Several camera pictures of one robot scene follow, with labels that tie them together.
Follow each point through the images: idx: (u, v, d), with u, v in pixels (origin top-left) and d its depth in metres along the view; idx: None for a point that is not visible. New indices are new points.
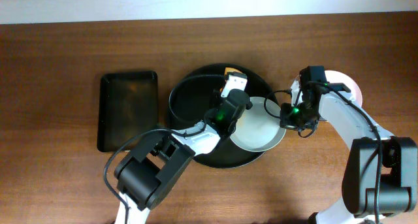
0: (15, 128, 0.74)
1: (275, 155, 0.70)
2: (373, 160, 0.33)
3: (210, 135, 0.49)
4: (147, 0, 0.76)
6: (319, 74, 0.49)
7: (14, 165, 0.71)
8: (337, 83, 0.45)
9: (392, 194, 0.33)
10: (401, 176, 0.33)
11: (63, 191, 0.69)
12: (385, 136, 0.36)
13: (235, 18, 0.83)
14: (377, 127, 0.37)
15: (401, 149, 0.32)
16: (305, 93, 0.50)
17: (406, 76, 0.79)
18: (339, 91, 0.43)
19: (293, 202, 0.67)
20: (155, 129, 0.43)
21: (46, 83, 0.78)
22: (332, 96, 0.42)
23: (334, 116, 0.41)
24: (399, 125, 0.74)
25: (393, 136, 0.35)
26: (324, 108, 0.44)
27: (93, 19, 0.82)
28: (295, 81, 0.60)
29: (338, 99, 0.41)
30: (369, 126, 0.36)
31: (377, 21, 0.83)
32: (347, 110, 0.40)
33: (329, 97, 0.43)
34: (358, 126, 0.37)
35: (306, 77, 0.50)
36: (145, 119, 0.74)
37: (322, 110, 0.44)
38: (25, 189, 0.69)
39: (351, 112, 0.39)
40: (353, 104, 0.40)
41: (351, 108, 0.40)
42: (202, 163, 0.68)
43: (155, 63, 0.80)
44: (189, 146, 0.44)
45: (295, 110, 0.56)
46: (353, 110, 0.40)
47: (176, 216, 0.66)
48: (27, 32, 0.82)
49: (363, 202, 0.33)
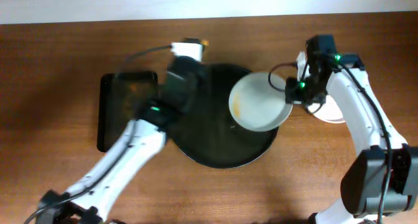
0: (15, 128, 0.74)
1: (275, 155, 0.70)
2: (381, 172, 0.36)
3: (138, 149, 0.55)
4: (148, 0, 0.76)
6: (329, 43, 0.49)
7: (14, 165, 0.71)
8: (352, 55, 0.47)
9: (394, 198, 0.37)
10: (405, 185, 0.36)
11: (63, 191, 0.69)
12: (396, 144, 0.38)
13: (235, 18, 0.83)
14: (388, 129, 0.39)
15: (411, 161, 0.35)
16: (313, 64, 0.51)
17: (406, 76, 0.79)
18: (353, 69, 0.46)
19: (294, 202, 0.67)
20: (47, 201, 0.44)
21: (46, 83, 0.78)
22: (345, 75, 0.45)
23: (347, 108, 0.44)
24: (400, 125, 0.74)
25: (405, 146, 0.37)
26: (333, 82, 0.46)
27: (93, 19, 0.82)
28: (302, 53, 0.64)
29: (351, 86, 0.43)
30: (381, 128, 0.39)
31: (377, 21, 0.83)
32: (362, 106, 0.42)
33: (341, 78, 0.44)
34: (369, 125, 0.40)
35: (314, 46, 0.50)
36: None
37: (330, 88, 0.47)
38: (25, 189, 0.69)
39: (362, 102, 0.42)
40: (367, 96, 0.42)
41: (362, 97, 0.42)
42: (204, 163, 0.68)
43: (155, 63, 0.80)
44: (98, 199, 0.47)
45: (302, 85, 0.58)
46: (367, 107, 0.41)
47: (176, 216, 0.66)
48: (27, 32, 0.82)
49: (366, 205, 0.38)
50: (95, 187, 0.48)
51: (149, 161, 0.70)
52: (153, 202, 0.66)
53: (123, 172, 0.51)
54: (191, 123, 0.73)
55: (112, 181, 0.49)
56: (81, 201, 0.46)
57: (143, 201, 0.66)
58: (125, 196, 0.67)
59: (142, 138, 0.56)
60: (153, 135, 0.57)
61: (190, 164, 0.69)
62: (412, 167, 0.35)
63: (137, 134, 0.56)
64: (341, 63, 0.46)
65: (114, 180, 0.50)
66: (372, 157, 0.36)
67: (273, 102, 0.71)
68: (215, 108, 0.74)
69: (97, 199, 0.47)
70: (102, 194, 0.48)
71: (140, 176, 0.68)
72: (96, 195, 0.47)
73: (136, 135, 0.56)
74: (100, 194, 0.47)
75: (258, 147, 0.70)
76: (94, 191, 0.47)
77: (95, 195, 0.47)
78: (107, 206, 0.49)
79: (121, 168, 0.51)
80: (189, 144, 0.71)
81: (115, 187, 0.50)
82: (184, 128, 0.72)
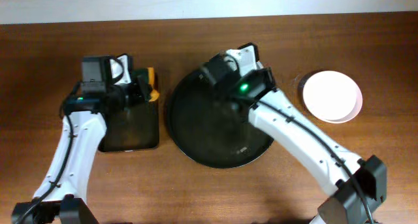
0: (13, 128, 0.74)
1: (274, 155, 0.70)
2: (354, 199, 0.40)
3: (86, 130, 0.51)
4: (148, 0, 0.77)
6: (219, 65, 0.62)
7: (10, 164, 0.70)
8: (251, 74, 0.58)
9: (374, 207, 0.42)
10: (378, 193, 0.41)
11: None
12: (355, 164, 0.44)
13: (235, 18, 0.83)
14: (337, 151, 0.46)
15: (373, 174, 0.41)
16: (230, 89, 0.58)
17: (407, 76, 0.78)
18: (253, 91, 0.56)
19: (294, 202, 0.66)
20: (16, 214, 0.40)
21: (45, 82, 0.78)
22: (262, 108, 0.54)
23: (294, 147, 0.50)
24: (403, 124, 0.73)
25: (360, 161, 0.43)
26: (253, 115, 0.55)
27: (93, 19, 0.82)
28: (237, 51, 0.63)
29: (276, 118, 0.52)
30: (330, 156, 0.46)
31: (376, 21, 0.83)
32: (309, 139, 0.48)
33: (262, 114, 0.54)
34: (321, 159, 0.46)
35: (218, 71, 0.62)
36: (145, 118, 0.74)
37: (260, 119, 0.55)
38: (21, 190, 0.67)
39: (296, 130, 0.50)
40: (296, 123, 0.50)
41: (294, 126, 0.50)
42: (203, 163, 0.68)
43: (155, 62, 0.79)
44: (67, 183, 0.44)
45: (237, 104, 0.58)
46: (311, 138, 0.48)
47: (175, 216, 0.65)
48: (27, 32, 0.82)
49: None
50: (61, 180, 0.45)
51: (149, 161, 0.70)
52: (153, 202, 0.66)
53: (79, 158, 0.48)
54: (190, 123, 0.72)
55: (74, 168, 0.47)
56: (54, 196, 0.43)
57: (142, 201, 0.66)
58: (125, 195, 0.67)
59: (81, 125, 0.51)
60: (91, 119, 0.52)
61: (189, 164, 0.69)
62: (377, 177, 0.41)
63: (76, 124, 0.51)
64: (249, 91, 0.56)
65: (75, 166, 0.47)
66: (345, 198, 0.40)
67: None
68: None
69: (67, 187, 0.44)
70: (70, 183, 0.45)
71: (139, 176, 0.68)
72: (65, 185, 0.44)
73: (74, 126, 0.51)
74: (68, 183, 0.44)
75: (257, 146, 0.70)
76: (62, 184, 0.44)
77: (65, 187, 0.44)
78: (82, 183, 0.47)
79: (78, 150, 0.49)
80: (189, 144, 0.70)
81: (81, 176, 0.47)
82: (183, 128, 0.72)
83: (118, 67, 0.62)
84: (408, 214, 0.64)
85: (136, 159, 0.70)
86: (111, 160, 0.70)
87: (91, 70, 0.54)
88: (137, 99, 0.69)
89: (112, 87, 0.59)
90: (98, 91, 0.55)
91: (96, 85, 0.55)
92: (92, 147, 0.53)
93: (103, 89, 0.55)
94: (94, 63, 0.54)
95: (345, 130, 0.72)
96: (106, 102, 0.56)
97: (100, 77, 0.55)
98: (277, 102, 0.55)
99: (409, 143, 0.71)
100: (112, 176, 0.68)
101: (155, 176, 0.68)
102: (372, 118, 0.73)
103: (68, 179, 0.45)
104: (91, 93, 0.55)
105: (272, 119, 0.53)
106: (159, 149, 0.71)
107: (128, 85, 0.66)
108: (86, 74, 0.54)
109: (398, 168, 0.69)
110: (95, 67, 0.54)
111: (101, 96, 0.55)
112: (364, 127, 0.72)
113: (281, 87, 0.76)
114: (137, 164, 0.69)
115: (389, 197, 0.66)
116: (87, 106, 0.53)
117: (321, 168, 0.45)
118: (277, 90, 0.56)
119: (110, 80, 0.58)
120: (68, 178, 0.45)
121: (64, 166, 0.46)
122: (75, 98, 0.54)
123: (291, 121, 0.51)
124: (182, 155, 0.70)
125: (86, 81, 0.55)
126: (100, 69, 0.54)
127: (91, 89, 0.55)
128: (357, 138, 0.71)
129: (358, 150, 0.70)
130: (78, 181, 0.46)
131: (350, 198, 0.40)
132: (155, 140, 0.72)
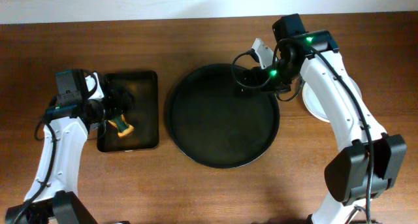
0: (12, 128, 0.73)
1: (275, 155, 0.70)
2: (364, 162, 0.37)
3: (66, 133, 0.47)
4: (148, 0, 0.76)
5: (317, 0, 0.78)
6: (294, 25, 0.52)
7: (10, 164, 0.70)
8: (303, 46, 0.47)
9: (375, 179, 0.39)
10: (385, 172, 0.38)
11: None
12: (377, 136, 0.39)
13: (236, 18, 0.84)
14: (369, 122, 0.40)
15: (392, 149, 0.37)
16: (283, 53, 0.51)
17: (405, 76, 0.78)
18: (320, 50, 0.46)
19: (294, 202, 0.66)
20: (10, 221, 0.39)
21: (46, 81, 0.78)
22: (317, 60, 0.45)
23: (321, 89, 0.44)
24: (402, 123, 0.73)
25: (385, 134, 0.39)
26: (307, 68, 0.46)
27: (93, 19, 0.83)
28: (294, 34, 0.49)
29: (325, 72, 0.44)
30: (359, 119, 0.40)
31: (375, 21, 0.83)
32: (340, 92, 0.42)
33: (313, 64, 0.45)
34: (347, 116, 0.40)
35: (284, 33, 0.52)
36: (144, 119, 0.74)
37: (308, 79, 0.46)
38: (23, 191, 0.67)
39: (341, 90, 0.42)
40: (340, 78, 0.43)
41: (339, 83, 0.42)
42: (204, 163, 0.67)
43: (155, 63, 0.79)
44: (57, 185, 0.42)
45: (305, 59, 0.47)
46: (343, 91, 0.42)
47: (175, 216, 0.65)
48: (29, 32, 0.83)
49: (350, 192, 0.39)
50: (51, 180, 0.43)
51: (149, 161, 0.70)
52: (153, 202, 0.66)
53: (66, 157, 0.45)
54: (190, 123, 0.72)
55: (62, 167, 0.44)
56: (46, 196, 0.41)
57: (143, 201, 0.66)
58: (125, 195, 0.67)
59: (63, 129, 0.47)
60: (73, 123, 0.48)
61: (190, 163, 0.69)
62: (393, 154, 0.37)
63: (57, 129, 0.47)
64: (313, 44, 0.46)
65: (64, 165, 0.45)
66: (354, 154, 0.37)
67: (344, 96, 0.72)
68: (213, 110, 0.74)
69: (59, 185, 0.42)
70: (60, 181, 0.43)
71: (140, 176, 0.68)
72: (55, 185, 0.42)
73: (55, 131, 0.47)
74: (58, 181, 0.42)
75: (258, 146, 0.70)
76: (51, 183, 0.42)
77: (56, 186, 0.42)
78: (74, 183, 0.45)
79: (63, 153, 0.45)
80: (189, 144, 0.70)
81: (70, 174, 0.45)
82: (183, 128, 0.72)
83: (93, 81, 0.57)
84: (409, 214, 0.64)
85: (136, 159, 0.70)
86: (111, 160, 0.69)
87: (64, 82, 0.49)
88: (116, 112, 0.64)
89: (88, 98, 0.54)
90: (73, 102, 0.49)
91: (72, 95, 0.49)
92: (77, 148, 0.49)
93: (78, 98, 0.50)
94: (67, 74, 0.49)
95: None
96: (83, 110, 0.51)
97: (76, 87, 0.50)
98: (332, 60, 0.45)
99: (409, 143, 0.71)
100: (112, 176, 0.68)
101: (156, 176, 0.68)
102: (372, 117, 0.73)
103: (57, 179, 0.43)
104: (68, 104, 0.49)
105: (320, 73, 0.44)
106: (159, 149, 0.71)
107: (104, 99, 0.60)
108: (60, 86, 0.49)
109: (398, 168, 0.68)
110: (68, 78, 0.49)
111: (78, 103, 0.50)
112: None
113: None
114: (137, 164, 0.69)
115: (390, 197, 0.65)
116: (66, 113, 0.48)
117: (343, 125, 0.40)
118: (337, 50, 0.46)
119: (87, 92, 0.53)
120: (57, 177, 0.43)
121: (51, 167, 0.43)
122: (52, 108, 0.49)
123: (339, 79, 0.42)
124: (182, 155, 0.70)
125: (62, 93, 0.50)
126: (75, 80, 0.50)
127: (67, 100, 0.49)
128: None
129: None
130: (69, 178, 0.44)
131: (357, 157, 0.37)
132: (154, 140, 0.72)
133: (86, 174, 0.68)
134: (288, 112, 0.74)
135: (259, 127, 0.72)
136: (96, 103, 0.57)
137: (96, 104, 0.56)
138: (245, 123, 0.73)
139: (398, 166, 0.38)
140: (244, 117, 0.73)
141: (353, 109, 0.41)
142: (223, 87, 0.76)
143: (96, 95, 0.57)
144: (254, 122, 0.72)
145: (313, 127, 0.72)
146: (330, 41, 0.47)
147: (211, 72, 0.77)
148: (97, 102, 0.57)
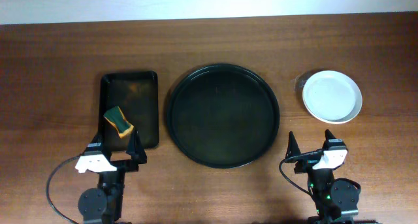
0: (12, 128, 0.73)
1: (274, 155, 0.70)
2: (318, 168, 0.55)
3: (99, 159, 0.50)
4: (147, 0, 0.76)
5: (317, 1, 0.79)
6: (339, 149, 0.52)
7: (9, 165, 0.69)
8: (322, 150, 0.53)
9: (322, 181, 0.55)
10: (313, 179, 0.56)
11: (57, 190, 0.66)
12: (321, 162, 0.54)
13: (236, 19, 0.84)
14: (319, 161, 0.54)
15: (316, 166, 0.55)
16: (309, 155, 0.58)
17: (403, 76, 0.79)
18: (326, 151, 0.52)
19: (294, 203, 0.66)
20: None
21: (46, 81, 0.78)
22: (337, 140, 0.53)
23: (330, 161, 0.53)
24: (401, 124, 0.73)
25: (311, 166, 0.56)
26: (329, 159, 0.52)
27: (94, 20, 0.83)
28: (322, 156, 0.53)
29: (337, 139, 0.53)
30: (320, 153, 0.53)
31: (373, 22, 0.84)
32: (332, 140, 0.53)
33: (315, 165, 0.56)
34: (325, 155, 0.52)
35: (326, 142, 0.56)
36: (145, 119, 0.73)
37: (322, 168, 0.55)
38: (21, 191, 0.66)
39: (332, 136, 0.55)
40: (333, 138, 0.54)
41: (333, 138, 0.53)
42: (203, 164, 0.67)
43: (155, 63, 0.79)
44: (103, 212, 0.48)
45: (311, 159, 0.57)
46: (334, 139, 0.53)
47: (174, 216, 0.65)
48: (31, 32, 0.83)
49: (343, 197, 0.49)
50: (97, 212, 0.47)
51: (149, 161, 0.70)
52: (154, 202, 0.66)
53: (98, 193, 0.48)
54: (190, 123, 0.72)
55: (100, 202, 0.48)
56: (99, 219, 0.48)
57: (143, 201, 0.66)
58: (125, 195, 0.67)
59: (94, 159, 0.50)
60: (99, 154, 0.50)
61: (190, 164, 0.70)
62: (311, 174, 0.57)
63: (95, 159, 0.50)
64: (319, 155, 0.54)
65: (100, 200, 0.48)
66: (317, 168, 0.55)
67: (343, 103, 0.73)
68: (213, 110, 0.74)
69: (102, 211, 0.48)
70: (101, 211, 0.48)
71: (140, 176, 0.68)
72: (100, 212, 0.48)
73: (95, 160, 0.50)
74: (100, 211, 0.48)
75: (259, 147, 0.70)
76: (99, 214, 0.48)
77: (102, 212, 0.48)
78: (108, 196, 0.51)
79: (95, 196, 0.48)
80: (189, 145, 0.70)
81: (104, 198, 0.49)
82: (183, 129, 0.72)
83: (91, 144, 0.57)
84: (408, 214, 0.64)
85: None
86: None
87: (95, 157, 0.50)
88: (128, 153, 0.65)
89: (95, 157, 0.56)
90: (108, 205, 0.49)
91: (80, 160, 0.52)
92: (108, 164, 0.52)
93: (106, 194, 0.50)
94: (98, 155, 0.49)
95: (344, 130, 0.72)
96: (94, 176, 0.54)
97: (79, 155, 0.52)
98: (330, 160, 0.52)
99: (409, 143, 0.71)
100: None
101: (156, 176, 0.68)
102: (371, 118, 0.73)
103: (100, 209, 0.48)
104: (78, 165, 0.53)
105: (339, 154, 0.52)
106: (159, 149, 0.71)
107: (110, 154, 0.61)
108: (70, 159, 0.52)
109: (397, 168, 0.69)
110: (99, 157, 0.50)
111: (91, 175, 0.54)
112: (364, 127, 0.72)
113: (281, 87, 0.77)
114: None
115: (388, 197, 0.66)
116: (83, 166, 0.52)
117: (338, 157, 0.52)
118: (330, 150, 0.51)
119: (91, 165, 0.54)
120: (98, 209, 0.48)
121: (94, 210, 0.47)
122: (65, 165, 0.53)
123: (330, 138, 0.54)
124: (182, 155, 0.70)
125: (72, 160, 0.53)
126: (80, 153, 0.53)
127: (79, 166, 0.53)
128: (356, 138, 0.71)
129: (358, 150, 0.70)
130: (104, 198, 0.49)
131: (335, 139, 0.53)
132: (154, 140, 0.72)
133: (85, 174, 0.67)
134: (288, 112, 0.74)
135: (260, 127, 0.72)
136: (107, 181, 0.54)
137: (106, 181, 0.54)
138: (247, 124, 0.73)
139: (313, 174, 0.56)
140: (245, 116, 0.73)
141: (326, 159, 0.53)
142: (223, 87, 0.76)
143: (113, 168, 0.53)
144: (255, 122, 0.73)
145: (313, 128, 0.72)
146: (341, 146, 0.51)
147: (211, 73, 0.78)
148: (112, 176, 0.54)
